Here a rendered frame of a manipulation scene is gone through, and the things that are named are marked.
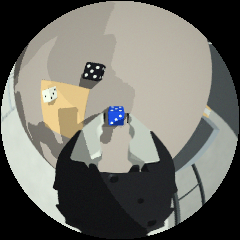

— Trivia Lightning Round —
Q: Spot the white die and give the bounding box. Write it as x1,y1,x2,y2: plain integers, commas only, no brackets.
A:
42,86,57,103

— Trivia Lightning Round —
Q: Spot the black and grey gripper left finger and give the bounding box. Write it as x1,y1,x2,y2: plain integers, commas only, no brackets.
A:
53,112,106,191

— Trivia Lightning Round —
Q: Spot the tan mat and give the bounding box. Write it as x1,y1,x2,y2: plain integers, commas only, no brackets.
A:
41,80,90,139

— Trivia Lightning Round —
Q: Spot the black die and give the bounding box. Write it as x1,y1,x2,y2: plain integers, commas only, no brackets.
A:
82,62,106,81

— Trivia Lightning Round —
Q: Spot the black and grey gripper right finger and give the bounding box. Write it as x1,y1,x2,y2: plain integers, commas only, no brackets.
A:
127,113,178,194

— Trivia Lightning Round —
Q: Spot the blue die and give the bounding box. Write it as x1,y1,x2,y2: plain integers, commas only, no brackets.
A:
108,106,124,126

